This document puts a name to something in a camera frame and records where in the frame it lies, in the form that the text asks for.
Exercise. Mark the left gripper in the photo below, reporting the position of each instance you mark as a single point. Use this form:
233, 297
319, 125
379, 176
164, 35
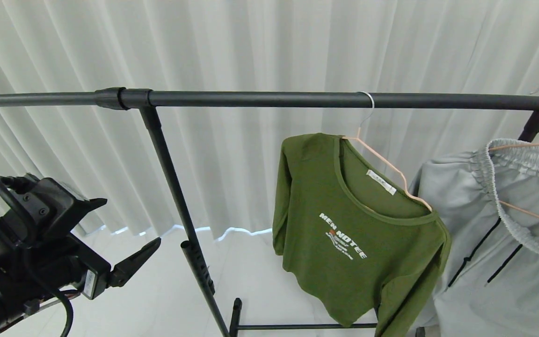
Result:
70, 271

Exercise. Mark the green long-sleeved shirt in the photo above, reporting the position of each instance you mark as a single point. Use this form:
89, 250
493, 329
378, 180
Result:
344, 271

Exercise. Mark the black clothes rack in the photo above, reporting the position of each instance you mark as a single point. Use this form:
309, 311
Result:
251, 99

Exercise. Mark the pink clothes hanger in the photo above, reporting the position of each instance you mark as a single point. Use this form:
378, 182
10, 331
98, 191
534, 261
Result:
382, 159
527, 145

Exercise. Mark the white curtain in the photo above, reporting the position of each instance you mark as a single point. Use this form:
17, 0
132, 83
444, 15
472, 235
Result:
260, 42

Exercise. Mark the pale grey shorts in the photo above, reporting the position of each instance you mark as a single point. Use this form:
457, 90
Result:
494, 281

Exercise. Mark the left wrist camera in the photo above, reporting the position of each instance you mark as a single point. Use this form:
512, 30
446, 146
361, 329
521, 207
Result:
47, 206

